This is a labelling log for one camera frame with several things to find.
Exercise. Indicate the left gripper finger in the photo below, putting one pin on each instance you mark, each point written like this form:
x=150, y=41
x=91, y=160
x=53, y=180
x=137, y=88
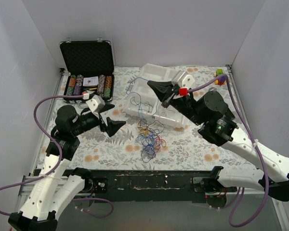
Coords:
x=113, y=126
x=107, y=107

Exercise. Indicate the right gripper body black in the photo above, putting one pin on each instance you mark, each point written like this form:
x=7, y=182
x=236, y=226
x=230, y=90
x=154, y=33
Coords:
x=171, y=96

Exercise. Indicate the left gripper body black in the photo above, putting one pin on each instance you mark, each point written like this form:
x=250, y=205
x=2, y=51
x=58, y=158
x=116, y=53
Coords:
x=102, y=119

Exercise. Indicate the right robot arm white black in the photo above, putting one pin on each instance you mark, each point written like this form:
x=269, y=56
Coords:
x=218, y=127

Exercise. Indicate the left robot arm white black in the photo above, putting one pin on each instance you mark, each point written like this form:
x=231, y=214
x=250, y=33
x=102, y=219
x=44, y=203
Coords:
x=45, y=204

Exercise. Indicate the white plastic compartment tray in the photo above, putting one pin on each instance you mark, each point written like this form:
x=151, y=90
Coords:
x=143, y=102

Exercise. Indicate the playing card deck box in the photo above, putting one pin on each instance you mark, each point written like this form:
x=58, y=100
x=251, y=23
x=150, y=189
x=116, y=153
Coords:
x=90, y=81

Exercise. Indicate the black poker chip case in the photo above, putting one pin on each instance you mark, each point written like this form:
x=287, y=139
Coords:
x=89, y=59

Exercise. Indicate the colourful toy block figure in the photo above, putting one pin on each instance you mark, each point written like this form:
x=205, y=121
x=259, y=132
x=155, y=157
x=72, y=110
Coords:
x=222, y=77

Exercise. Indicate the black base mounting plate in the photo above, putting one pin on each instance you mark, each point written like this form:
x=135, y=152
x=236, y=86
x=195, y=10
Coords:
x=147, y=185

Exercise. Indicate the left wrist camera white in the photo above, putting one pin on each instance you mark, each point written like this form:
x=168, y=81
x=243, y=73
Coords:
x=95, y=104

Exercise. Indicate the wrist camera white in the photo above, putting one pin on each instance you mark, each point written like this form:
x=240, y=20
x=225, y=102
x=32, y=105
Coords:
x=183, y=80
x=95, y=104

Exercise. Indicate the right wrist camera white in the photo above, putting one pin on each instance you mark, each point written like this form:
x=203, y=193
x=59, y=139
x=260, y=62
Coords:
x=183, y=80

